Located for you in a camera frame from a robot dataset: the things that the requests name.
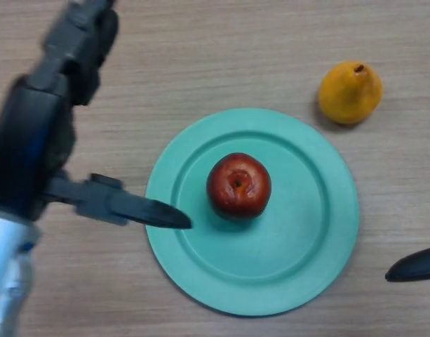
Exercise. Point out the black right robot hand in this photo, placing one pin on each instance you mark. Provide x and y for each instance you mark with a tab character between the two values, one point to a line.
416	267

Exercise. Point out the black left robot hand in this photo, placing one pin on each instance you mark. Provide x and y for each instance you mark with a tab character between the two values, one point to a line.
28	147

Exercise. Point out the red apple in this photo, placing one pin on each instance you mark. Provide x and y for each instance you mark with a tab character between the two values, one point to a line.
239	187

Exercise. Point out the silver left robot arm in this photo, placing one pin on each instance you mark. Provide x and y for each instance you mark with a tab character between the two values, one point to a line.
7	274

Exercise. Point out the green round plate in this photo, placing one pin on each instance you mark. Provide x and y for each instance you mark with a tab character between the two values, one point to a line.
292	245

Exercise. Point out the yellow pear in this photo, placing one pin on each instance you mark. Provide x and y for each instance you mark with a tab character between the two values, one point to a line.
349	94

